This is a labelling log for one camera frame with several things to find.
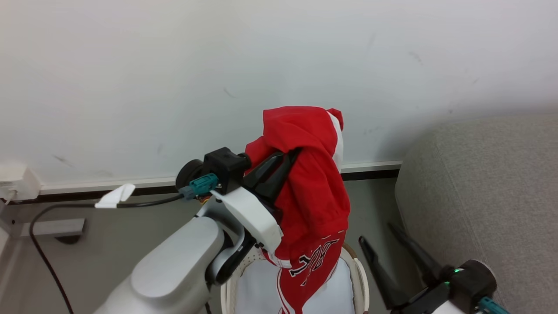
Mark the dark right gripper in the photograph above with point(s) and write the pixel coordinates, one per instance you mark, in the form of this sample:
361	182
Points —
425	303

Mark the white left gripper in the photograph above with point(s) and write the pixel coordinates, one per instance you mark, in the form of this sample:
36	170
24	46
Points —
253	218

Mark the red sports garment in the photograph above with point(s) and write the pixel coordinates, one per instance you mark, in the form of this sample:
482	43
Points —
311	196

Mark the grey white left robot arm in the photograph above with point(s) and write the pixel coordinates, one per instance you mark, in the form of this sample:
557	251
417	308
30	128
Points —
174	270

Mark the white laundry basket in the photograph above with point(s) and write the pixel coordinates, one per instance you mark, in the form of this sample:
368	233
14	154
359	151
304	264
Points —
361	283

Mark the grey fabric sofa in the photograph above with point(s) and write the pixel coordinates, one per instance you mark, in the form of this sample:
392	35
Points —
492	196

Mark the white garment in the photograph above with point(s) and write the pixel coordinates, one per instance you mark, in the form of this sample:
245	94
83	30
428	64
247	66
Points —
257	292

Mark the white tape tag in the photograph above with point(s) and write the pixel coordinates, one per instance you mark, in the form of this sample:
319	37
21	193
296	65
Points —
114	196

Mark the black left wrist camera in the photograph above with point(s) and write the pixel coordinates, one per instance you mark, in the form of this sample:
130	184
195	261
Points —
224	168

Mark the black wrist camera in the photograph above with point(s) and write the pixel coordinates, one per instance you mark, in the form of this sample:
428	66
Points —
224	168
473	283

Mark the teal left camera connector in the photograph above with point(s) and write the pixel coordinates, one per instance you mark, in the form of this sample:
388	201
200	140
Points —
201	184

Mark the teal camera connector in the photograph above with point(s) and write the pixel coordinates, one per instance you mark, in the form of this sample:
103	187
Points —
201	184
492	306

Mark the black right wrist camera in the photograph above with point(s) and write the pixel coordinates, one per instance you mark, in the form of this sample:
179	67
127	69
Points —
473	283

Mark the white wall trim strip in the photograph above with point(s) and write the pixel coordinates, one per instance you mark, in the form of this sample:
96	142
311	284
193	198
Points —
370	166

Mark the teal right camera connector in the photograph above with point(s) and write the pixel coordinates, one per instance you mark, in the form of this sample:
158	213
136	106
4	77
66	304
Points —
492	306

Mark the grey wall box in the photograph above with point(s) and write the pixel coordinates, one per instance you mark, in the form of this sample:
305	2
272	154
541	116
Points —
54	227

